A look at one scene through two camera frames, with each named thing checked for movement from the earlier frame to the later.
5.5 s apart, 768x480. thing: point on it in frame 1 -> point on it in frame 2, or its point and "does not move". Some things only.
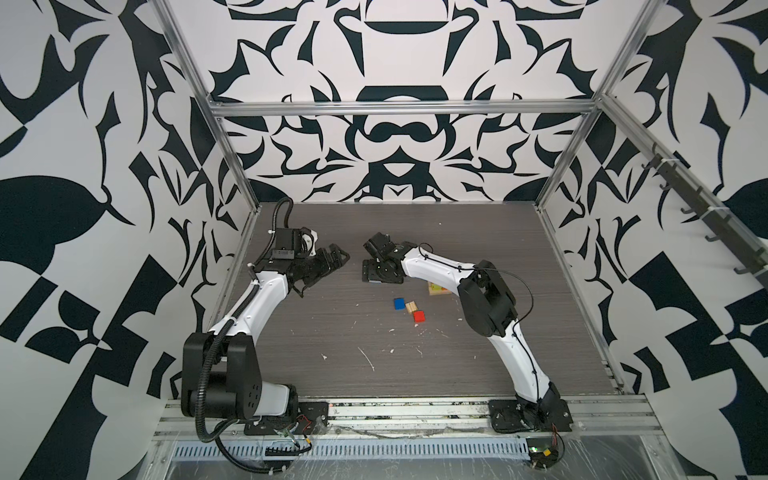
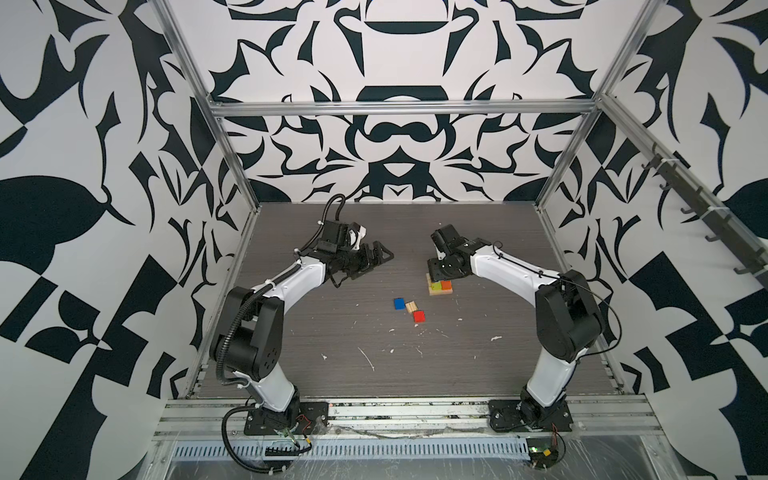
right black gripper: x=368 y=272 -> x=433 y=270
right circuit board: x=542 y=452 does not move
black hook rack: x=717 y=220 does not move
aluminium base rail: x=417 y=420 does not move
